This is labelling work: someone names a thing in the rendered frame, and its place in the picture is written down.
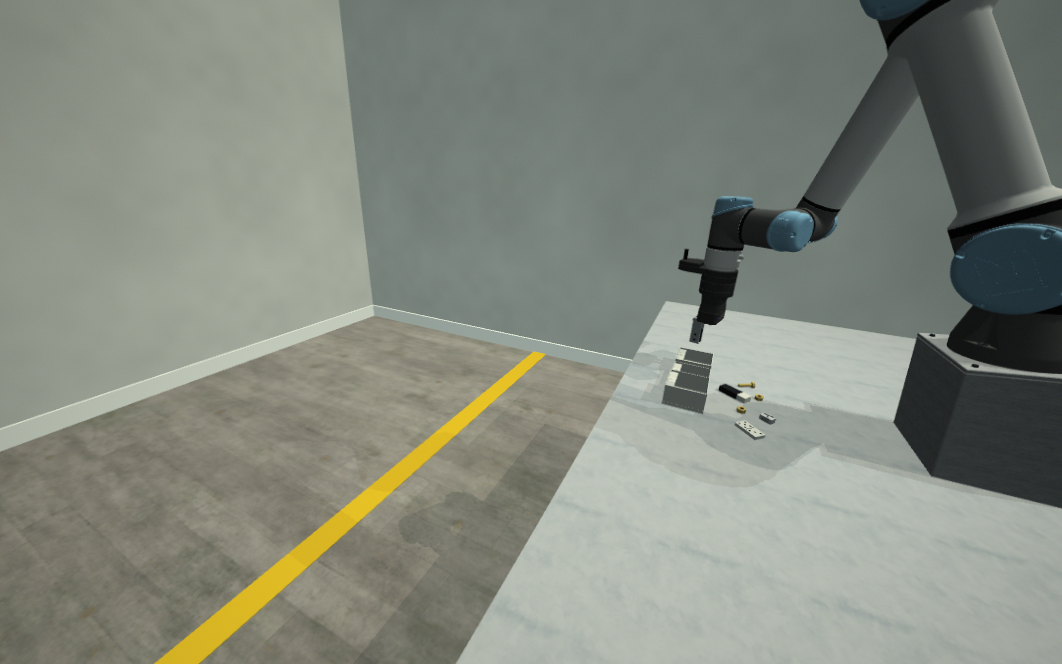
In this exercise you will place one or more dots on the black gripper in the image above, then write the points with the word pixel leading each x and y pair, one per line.
pixel 719 275

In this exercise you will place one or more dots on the white domino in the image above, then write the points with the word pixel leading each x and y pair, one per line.
pixel 750 430

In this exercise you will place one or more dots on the beige three-compartment bin rack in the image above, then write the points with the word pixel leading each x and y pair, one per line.
pixel 688 381

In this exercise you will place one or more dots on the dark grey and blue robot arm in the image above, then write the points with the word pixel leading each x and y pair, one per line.
pixel 1009 253

